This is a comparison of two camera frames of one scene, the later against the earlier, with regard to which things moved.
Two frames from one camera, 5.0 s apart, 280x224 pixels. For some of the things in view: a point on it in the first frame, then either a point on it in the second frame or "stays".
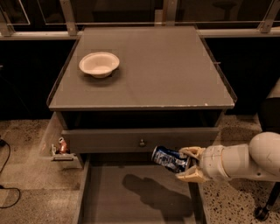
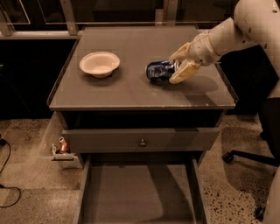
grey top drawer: (143, 140) stays
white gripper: (212, 162) → (202, 48)
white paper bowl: (99, 64) stays
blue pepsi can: (171, 158) → (160, 71)
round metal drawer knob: (142, 143) stays
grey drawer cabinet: (124, 91) stays
